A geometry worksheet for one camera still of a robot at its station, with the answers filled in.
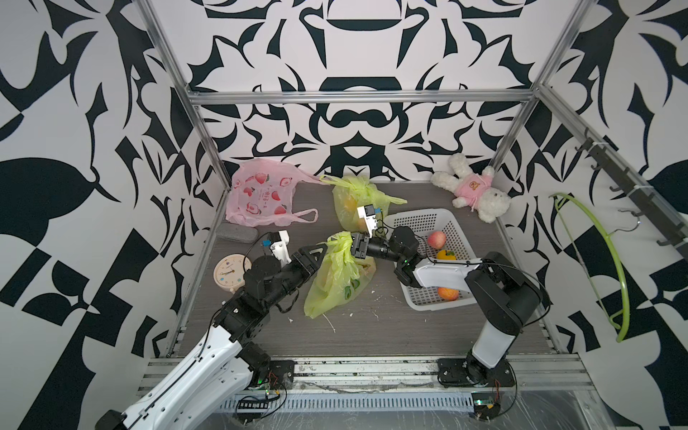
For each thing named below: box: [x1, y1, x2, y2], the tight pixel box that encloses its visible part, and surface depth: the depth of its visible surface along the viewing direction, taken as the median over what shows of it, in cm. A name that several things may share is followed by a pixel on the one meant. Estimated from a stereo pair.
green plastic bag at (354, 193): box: [318, 174, 408, 234], surface depth 98 cm
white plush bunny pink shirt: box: [430, 153, 511, 224], surface depth 111 cm
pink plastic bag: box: [225, 157, 327, 227], surface depth 113 cm
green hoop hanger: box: [548, 192, 631, 344], surface depth 65 cm
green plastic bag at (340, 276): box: [303, 231, 377, 319], surface depth 76 cm
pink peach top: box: [427, 231, 447, 250], surface depth 99 cm
